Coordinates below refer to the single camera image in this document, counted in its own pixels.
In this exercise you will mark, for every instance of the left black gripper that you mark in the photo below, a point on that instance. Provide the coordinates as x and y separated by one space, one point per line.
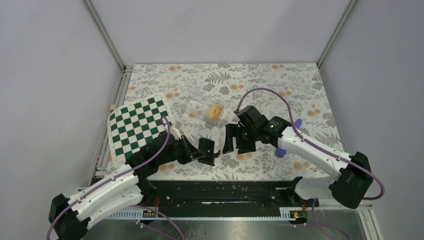
190 152

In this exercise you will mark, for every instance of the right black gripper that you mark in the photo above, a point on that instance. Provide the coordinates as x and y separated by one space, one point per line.
233 130

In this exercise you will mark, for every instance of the black leather card holder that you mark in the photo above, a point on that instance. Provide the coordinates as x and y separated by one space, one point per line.
207 146

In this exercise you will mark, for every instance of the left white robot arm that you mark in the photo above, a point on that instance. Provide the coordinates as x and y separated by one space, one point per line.
71 217

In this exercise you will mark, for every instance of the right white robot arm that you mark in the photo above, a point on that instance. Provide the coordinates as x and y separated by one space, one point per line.
348 174

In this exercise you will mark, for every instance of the purple cylindrical marker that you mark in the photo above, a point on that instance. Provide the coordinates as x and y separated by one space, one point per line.
280 152

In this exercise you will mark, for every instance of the clear plastic box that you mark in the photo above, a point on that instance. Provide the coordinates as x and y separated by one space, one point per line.
198 106

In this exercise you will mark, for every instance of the floral table mat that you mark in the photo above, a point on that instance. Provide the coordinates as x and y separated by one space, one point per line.
290 91

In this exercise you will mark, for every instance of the green white checkered board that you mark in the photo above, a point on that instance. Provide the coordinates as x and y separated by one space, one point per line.
133 125

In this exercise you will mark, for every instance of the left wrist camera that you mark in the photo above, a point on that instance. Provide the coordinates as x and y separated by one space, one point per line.
175 130

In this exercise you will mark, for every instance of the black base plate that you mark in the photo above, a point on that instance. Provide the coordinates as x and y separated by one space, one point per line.
183 194

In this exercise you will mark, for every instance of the white slotted cable duct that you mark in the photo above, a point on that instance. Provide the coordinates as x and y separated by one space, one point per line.
208 213

